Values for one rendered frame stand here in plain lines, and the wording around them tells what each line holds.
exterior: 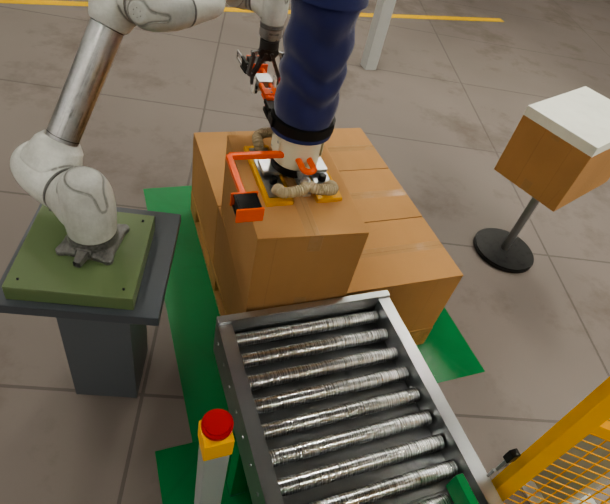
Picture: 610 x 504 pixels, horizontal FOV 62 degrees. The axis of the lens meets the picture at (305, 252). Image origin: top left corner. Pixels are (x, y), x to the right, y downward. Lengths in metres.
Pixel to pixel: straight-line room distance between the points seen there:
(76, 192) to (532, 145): 2.20
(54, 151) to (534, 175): 2.26
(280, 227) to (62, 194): 0.67
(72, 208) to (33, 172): 0.20
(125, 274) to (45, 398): 0.89
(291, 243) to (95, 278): 0.63
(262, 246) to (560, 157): 1.71
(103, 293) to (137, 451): 0.82
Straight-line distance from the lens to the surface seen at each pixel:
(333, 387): 1.84
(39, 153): 1.77
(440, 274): 2.37
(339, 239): 1.77
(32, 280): 1.76
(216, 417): 1.18
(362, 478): 1.79
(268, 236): 1.68
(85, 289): 1.70
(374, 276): 2.22
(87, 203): 1.63
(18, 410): 2.46
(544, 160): 2.91
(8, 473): 2.35
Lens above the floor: 2.10
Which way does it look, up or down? 44 degrees down
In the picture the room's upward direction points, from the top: 15 degrees clockwise
